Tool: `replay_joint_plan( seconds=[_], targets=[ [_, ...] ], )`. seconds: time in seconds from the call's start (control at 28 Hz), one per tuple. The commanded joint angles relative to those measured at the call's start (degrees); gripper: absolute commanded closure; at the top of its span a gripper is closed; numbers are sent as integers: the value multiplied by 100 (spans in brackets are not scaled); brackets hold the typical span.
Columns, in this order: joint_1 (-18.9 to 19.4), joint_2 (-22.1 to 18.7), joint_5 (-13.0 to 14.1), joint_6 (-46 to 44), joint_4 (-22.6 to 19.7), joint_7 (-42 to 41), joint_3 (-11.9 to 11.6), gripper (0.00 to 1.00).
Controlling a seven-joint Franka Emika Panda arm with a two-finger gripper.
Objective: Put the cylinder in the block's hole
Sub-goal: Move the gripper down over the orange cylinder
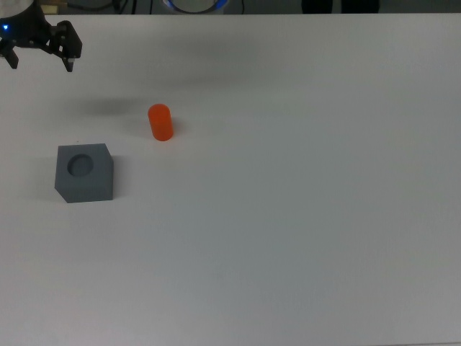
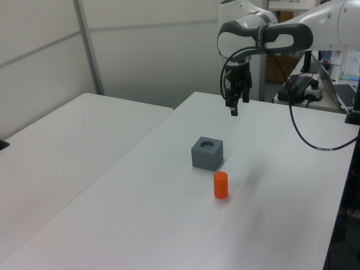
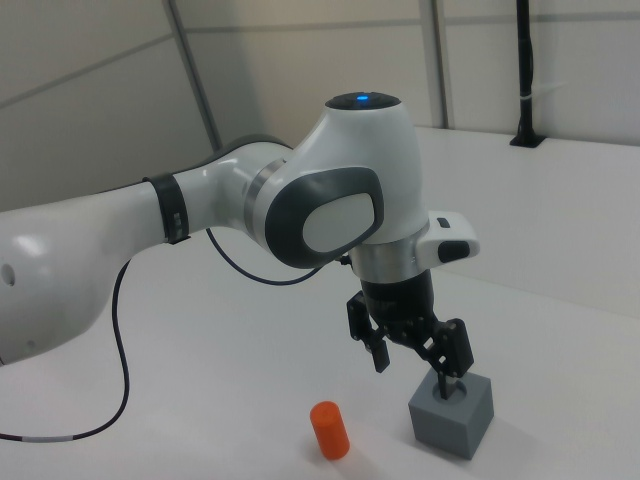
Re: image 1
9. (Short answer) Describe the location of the grey block with round hole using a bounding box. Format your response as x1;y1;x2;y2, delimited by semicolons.
54;143;115;204

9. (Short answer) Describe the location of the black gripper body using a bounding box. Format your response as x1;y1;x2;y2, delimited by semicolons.
0;4;55;51

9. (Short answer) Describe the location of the orange cylinder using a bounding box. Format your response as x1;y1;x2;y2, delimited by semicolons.
147;103;175;142

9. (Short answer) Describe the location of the dark chair back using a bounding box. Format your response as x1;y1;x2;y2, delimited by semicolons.
301;0;380;14

